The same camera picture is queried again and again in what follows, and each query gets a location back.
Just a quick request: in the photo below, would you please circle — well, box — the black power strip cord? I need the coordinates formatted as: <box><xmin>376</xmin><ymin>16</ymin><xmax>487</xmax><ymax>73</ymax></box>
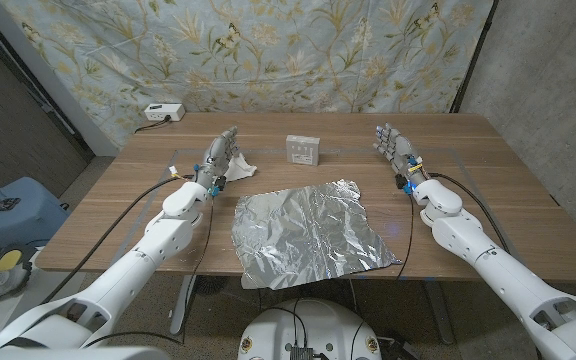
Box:
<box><xmin>134</xmin><ymin>115</ymin><xmax>173</xmax><ymax>134</ymax></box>

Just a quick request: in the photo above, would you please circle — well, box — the black round object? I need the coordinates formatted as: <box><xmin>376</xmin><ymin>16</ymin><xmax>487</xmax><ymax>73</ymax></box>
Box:
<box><xmin>195</xmin><ymin>274</ymin><xmax>229</xmax><ymax>296</ymax></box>

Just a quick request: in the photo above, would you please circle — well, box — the small grey box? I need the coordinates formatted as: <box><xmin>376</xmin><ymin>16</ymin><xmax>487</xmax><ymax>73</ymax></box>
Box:
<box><xmin>285</xmin><ymin>134</ymin><xmax>321</xmax><ymax>167</ymax></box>

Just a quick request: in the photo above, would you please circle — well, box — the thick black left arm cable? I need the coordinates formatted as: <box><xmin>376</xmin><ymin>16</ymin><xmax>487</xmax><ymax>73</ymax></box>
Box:
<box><xmin>41</xmin><ymin>174</ymin><xmax>195</xmax><ymax>305</ymax></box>

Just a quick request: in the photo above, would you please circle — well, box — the floral printed backdrop cloth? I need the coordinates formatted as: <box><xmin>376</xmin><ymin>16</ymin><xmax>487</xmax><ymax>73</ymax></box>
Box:
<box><xmin>0</xmin><ymin>0</ymin><xmax>497</xmax><ymax>149</ymax></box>

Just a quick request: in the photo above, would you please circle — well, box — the black backdrop stand pole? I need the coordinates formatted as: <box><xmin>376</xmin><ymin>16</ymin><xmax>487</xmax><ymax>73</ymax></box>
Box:
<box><xmin>449</xmin><ymin>0</ymin><xmax>499</xmax><ymax>114</ymax></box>

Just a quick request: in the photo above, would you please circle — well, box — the crinkled aluminum foil sheet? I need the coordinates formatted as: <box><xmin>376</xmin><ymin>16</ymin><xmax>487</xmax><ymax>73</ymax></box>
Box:
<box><xmin>230</xmin><ymin>179</ymin><xmax>403</xmax><ymax>291</ymax></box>

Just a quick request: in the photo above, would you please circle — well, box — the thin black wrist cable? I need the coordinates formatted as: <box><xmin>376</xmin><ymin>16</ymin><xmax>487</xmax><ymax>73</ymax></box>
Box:
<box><xmin>82</xmin><ymin>192</ymin><xmax>215</xmax><ymax>349</ymax></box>
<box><xmin>395</xmin><ymin>192</ymin><xmax>416</xmax><ymax>282</ymax></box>

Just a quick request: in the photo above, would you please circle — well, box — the grey door frame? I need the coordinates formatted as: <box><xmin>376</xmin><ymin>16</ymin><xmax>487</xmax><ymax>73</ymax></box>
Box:
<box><xmin>0</xmin><ymin>0</ymin><xmax>121</xmax><ymax>157</ymax></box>

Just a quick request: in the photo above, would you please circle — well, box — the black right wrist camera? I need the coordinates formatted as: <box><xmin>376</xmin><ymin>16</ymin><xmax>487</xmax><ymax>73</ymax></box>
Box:
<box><xmin>394</xmin><ymin>172</ymin><xmax>415</xmax><ymax>196</ymax></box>

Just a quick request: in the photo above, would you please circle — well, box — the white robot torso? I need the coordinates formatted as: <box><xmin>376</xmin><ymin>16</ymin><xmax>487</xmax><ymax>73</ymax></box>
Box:
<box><xmin>237</xmin><ymin>298</ymin><xmax>383</xmax><ymax>360</ymax></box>

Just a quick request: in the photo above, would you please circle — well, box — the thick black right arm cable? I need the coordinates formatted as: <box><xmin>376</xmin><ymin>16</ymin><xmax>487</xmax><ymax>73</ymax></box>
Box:
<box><xmin>426</xmin><ymin>171</ymin><xmax>512</xmax><ymax>254</ymax></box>

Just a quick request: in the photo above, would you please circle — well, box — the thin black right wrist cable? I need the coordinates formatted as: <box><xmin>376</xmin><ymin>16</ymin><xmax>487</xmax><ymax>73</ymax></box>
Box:
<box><xmin>395</xmin><ymin>192</ymin><xmax>416</xmax><ymax>282</ymax></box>

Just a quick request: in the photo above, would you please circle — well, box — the crumpled white napkin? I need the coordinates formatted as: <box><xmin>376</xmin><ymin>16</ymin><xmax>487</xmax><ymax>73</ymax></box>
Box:
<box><xmin>223</xmin><ymin>151</ymin><xmax>259</xmax><ymax>182</ymax></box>

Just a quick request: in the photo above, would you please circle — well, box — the black yellow padded item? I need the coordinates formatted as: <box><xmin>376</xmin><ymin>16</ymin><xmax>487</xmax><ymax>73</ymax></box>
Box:
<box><xmin>0</xmin><ymin>244</ymin><xmax>37</xmax><ymax>281</ymax></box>

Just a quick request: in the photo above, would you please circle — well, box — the grey metal table leg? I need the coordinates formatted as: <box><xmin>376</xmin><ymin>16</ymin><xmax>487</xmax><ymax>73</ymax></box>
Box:
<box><xmin>422</xmin><ymin>279</ymin><xmax>457</xmax><ymax>345</ymax></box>
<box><xmin>169</xmin><ymin>274</ymin><xmax>197</xmax><ymax>335</ymax></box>

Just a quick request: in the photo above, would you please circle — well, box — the thin black left wrist cable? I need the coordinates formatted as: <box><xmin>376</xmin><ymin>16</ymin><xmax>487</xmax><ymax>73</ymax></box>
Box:
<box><xmin>82</xmin><ymin>192</ymin><xmax>215</xmax><ymax>349</ymax></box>

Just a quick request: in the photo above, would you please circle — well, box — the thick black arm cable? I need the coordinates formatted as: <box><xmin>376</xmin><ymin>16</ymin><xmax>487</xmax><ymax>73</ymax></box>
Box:
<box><xmin>41</xmin><ymin>174</ymin><xmax>195</xmax><ymax>305</ymax></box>
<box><xmin>426</xmin><ymin>171</ymin><xmax>512</xmax><ymax>254</ymax></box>

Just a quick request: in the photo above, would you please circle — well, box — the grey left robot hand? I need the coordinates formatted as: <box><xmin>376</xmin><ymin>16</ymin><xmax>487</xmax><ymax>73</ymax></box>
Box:
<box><xmin>193</xmin><ymin>125</ymin><xmax>241</xmax><ymax>189</ymax></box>

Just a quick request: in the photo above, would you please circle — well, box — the white power strip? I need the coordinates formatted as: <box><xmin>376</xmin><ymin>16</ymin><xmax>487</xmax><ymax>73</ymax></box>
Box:
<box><xmin>143</xmin><ymin>103</ymin><xmax>187</xmax><ymax>123</ymax></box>

